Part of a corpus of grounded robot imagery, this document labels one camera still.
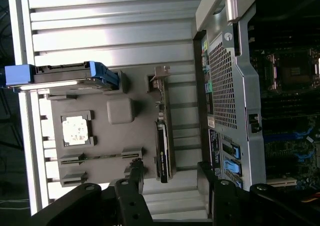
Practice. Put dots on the silver CPU chip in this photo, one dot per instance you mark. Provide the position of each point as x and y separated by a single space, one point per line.
75 130

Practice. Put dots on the CPU socket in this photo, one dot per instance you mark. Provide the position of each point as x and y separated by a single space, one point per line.
295 70

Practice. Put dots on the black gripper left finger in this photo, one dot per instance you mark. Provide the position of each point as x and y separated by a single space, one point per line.
130 206

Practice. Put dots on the hard disk in blue caddy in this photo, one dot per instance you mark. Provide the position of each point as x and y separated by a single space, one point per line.
62 79

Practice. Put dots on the blue expansion slot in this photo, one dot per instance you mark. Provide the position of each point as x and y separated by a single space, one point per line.
300 133

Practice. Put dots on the grey plastic parts rack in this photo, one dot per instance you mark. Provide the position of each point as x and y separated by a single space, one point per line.
112 140

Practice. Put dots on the green motherboard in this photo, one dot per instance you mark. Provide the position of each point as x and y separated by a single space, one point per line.
280 145

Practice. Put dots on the open black PC case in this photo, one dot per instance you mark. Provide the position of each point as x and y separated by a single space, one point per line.
245 90

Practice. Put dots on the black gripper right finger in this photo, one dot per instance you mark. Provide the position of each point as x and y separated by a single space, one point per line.
225 206

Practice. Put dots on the white expansion slot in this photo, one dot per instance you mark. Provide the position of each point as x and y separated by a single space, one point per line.
280 182

